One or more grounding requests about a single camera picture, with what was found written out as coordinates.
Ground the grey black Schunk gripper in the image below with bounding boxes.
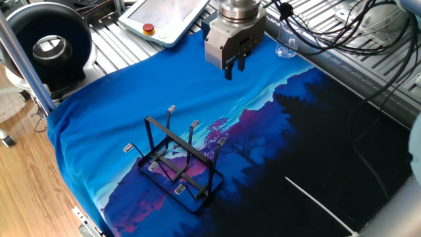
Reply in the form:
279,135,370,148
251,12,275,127
203,6,267,81

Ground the clear glass cup with handle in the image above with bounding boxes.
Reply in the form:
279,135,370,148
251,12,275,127
275,13,309,59

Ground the black metal cup rack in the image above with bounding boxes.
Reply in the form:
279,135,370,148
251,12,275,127
123,104,227,214

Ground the blue landscape printed cloth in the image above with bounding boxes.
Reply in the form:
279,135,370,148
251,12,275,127
47,30,414,237

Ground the white teach pendant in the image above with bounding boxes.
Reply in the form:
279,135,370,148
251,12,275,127
118,0,211,49

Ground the white rounded device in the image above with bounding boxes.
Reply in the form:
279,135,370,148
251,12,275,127
334,0,410,36

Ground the black round fan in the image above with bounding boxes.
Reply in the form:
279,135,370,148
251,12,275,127
0,1,97,99

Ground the chair caster wheel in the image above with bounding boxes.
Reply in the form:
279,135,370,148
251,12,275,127
0,128,16,148

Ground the thick black cable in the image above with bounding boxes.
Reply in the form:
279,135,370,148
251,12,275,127
347,13,419,205

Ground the white cable tie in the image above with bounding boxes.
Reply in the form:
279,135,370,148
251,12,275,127
284,176,360,236

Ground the bluish aluminium post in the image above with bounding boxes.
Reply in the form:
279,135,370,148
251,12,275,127
0,13,56,116

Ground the metal table bracket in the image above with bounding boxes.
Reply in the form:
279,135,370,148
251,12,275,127
71,205,105,237

